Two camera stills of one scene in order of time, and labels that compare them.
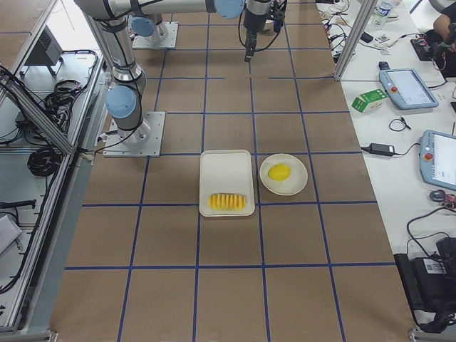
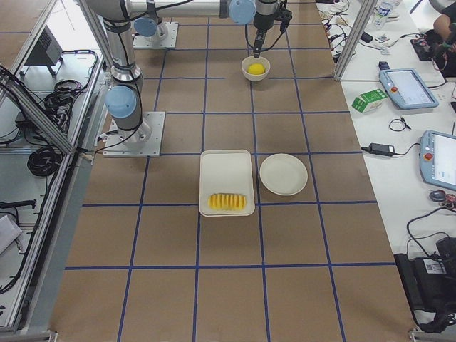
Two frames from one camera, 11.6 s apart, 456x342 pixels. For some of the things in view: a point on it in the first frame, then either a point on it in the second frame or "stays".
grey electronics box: [47, 50] stays
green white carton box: [369, 101] stays
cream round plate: [293, 183] stays
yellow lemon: [279, 172] -> [256, 69]
